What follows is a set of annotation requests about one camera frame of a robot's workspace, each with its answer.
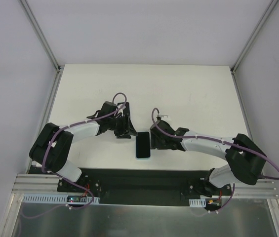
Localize slotted cable duct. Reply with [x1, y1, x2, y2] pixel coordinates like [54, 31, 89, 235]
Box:
[23, 194, 100, 205]
[189, 197, 206, 208]

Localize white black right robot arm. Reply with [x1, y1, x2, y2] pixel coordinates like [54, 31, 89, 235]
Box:
[148, 117, 266, 195]

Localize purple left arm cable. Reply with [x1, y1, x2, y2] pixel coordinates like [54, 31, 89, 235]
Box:
[41, 92, 128, 210]

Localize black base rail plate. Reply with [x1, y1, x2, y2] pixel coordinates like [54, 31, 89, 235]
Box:
[56, 168, 236, 207]

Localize black phone blue edge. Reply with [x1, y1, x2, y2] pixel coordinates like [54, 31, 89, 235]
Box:
[120, 102, 130, 117]

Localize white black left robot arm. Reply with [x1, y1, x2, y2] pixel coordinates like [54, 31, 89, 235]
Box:
[29, 101, 137, 192]

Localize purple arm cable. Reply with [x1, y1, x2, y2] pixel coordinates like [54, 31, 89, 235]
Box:
[151, 107, 279, 215]
[41, 92, 128, 210]

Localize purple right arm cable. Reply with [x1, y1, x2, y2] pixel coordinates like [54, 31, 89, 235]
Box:
[151, 107, 279, 215]

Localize black phone teal edge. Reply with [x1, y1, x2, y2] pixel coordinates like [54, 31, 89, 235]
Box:
[136, 132, 151, 159]

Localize left slotted cable duct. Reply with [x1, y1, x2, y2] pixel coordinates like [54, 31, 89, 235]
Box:
[23, 194, 100, 205]

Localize right slotted cable duct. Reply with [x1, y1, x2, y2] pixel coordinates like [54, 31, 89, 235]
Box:
[189, 197, 206, 208]

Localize aluminium frame rail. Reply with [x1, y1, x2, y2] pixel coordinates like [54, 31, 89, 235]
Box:
[12, 174, 279, 199]

